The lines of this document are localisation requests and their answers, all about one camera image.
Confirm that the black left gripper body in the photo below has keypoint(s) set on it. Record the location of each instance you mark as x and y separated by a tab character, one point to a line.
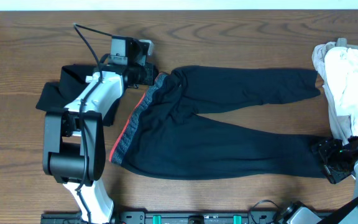
149	74

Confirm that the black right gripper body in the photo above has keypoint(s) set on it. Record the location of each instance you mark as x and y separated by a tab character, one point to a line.
337	162

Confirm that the dark navy leggings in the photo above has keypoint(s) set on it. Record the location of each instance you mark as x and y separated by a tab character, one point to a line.
168	135

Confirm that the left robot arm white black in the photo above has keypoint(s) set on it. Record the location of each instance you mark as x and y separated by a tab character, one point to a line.
74	151

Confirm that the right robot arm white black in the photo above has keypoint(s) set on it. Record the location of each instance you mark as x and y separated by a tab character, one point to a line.
353	193

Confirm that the beige grey garment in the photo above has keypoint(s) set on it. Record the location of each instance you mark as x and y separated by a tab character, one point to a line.
340	125

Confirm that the white crumpled garment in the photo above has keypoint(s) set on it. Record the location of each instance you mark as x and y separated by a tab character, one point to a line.
341	67

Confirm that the folded black polo shirt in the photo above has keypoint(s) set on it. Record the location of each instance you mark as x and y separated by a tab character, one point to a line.
83	88

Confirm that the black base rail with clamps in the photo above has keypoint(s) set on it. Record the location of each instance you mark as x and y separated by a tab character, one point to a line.
264	211

